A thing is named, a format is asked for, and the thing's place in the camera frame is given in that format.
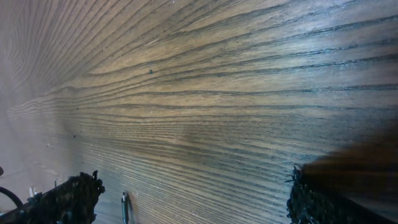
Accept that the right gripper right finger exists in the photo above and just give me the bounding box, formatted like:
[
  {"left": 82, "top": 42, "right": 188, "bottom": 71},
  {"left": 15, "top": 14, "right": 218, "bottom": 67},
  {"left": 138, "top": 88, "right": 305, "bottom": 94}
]
[{"left": 286, "top": 167, "right": 395, "bottom": 224}]

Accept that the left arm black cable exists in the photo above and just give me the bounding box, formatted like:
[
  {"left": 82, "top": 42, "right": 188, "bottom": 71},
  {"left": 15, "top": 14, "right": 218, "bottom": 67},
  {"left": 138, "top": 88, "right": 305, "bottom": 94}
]
[{"left": 0, "top": 185, "right": 24, "bottom": 208}]

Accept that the black USB charging cable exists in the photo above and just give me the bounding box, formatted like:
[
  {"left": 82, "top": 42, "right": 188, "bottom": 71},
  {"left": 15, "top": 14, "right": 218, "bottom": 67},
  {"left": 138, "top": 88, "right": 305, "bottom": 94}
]
[{"left": 120, "top": 191, "right": 131, "bottom": 224}]

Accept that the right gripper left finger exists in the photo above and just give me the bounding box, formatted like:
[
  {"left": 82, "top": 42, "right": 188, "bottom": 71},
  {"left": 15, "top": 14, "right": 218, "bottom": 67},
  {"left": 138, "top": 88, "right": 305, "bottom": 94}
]
[{"left": 1, "top": 171, "right": 105, "bottom": 224}]

